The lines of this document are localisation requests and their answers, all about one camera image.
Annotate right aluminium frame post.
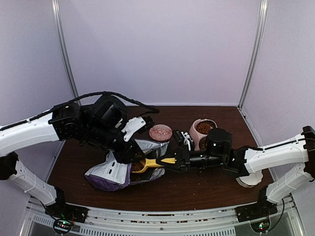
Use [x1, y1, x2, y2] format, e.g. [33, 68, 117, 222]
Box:
[238, 0, 268, 110]

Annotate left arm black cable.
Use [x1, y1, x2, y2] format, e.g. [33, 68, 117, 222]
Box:
[29, 90, 160, 121]

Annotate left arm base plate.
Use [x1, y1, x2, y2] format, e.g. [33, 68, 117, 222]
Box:
[43, 203, 89, 223]

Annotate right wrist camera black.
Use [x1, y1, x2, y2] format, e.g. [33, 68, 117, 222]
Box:
[172, 130, 195, 151]

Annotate pink double pet feeder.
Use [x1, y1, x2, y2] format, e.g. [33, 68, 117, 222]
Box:
[189, 119, 217, 150]

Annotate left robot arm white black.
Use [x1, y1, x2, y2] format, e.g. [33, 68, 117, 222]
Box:
[0, 94, 146, 218]

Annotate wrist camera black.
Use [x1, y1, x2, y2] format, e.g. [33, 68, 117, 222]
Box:
[122, 116, 154, 142]
[172, 130, 195, 151]

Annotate white scalloped ceramic bowl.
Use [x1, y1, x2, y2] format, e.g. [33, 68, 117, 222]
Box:
[236, 171, 263, 188]

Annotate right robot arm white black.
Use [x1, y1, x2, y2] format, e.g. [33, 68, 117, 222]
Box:
[156, 126, 315, 217]

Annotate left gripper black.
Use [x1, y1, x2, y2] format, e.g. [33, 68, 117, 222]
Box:
[84, 123, 146, 164]

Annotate left aluminium frame post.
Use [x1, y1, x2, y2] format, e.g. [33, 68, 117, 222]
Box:
[51, 0, 78, 98]

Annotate front steel feeder bowl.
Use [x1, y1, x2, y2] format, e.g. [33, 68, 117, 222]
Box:
[198, 137, 207, 150]

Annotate yellow plastic scoop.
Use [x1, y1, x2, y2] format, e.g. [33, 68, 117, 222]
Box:
[131, 158, 175, 174]

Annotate aluminium frame post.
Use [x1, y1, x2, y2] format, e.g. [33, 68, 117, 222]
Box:
[238, 0, 268, 110]
[51, 0, 78, 98]

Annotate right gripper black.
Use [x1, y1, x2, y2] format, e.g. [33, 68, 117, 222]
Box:
[156, 145, 225, 175]

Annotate steel feeder bowl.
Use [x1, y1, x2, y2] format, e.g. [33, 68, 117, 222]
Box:
[198, 137, 207, 150]
[195, 120, 217, 135]

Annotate purple pet food bag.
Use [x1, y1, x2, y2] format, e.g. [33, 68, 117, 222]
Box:
[84, 139, 169, 192]

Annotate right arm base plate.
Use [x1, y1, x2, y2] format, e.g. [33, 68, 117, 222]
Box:
[235, 203, 278, 222]

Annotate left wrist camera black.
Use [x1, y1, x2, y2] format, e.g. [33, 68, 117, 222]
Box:
[122, 116, 154, 142]

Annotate red patterned small bowl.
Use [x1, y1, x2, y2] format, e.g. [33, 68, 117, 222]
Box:
[149, 124, 172, 142]

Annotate rear steel feeder bowl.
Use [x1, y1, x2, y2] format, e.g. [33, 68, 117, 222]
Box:
[195, 120, 217, 135]

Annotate front aluminium rail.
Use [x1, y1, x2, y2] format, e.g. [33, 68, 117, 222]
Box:
[24, 194, 306, 236]

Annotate brown pet food kibble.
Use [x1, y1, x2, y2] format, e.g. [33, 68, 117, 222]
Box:
[131, 119, 217, 174]

